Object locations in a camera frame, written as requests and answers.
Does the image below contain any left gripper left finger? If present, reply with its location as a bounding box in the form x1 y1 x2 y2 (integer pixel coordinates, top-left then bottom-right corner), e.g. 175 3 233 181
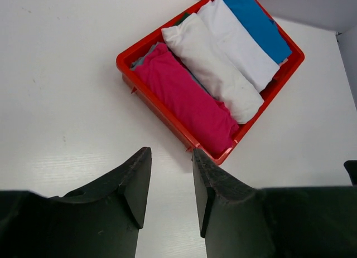
1 147 152 257

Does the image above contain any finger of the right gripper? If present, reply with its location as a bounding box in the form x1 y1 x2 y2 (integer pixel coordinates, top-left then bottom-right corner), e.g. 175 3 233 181
344 160 357 186

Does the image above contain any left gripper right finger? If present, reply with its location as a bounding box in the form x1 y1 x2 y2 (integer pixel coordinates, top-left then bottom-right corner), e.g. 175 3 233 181
192 148 356 257

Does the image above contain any red plastic tray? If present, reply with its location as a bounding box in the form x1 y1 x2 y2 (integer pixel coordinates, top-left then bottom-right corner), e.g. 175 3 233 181
116 12 305 165

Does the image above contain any pink t-shirt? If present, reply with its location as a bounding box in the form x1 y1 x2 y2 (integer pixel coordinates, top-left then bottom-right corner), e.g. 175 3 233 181
134 42 239 155

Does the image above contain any blue rolled t-shirt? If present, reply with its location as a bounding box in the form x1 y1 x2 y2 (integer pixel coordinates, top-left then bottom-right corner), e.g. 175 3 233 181
223 0 292 64

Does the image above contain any white textured rolled t-shirt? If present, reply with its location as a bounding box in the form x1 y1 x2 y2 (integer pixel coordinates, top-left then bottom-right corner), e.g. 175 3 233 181
161 13 264 124

